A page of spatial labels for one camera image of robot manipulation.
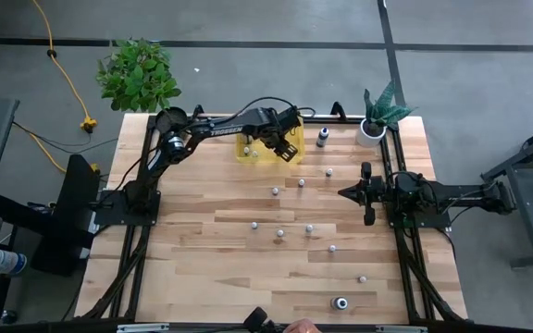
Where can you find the green snake plant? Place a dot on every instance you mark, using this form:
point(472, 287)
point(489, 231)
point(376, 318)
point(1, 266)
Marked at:
point(384, 108)

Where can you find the green leafy potted tree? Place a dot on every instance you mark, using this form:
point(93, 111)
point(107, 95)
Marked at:
point(137, 76)

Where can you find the white round plant pot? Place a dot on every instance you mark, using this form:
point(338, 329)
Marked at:
point(366, 138)

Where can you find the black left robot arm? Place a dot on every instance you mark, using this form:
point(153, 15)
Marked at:
point(220, 129)

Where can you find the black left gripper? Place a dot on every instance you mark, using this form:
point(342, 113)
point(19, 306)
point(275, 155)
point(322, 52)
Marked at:
point(271, 131)

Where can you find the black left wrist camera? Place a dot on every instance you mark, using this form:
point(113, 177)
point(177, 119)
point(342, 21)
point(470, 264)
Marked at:
point(289, 121)

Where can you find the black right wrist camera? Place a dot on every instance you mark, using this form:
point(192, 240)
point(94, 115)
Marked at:
point(381, 192)

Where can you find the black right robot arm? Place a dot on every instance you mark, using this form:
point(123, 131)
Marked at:
point(461, 198)

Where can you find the black caster wheel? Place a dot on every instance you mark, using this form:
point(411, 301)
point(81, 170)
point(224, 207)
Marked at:
point(9, 317)

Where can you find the silver metal bracket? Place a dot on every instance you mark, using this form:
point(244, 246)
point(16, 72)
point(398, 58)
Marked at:
point(400, 329)
point(144, 328)

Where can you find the yellow translucent plastic bin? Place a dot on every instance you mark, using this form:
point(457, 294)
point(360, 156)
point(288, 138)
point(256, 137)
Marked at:
point(248, 158)

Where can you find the small blue food coloring bottle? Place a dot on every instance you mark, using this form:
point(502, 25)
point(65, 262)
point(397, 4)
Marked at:
point(309, 228)

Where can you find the small brown food coloring bottle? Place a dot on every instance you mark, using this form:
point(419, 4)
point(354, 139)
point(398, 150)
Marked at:
point(301, 182)

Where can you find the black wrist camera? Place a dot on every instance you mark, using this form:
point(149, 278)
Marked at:
point(289, 121)
point(381, 192)

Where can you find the large blue food coloring bottle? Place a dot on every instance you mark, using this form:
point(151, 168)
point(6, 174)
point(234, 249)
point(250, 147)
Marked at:
point(323, 137)

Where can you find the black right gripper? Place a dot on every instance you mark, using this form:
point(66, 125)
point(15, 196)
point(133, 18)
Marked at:
point(368, 217)

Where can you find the black equipment stand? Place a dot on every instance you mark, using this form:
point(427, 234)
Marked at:
point(63, 252)

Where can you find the person's hand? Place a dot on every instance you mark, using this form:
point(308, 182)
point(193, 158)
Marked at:
point(300, 327)

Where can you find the small purple food coloring bottle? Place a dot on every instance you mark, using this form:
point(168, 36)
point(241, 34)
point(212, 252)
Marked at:
point(280, 233)

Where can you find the white blue cylindrical container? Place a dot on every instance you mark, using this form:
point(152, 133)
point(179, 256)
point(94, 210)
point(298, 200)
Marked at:
point(5, 261)

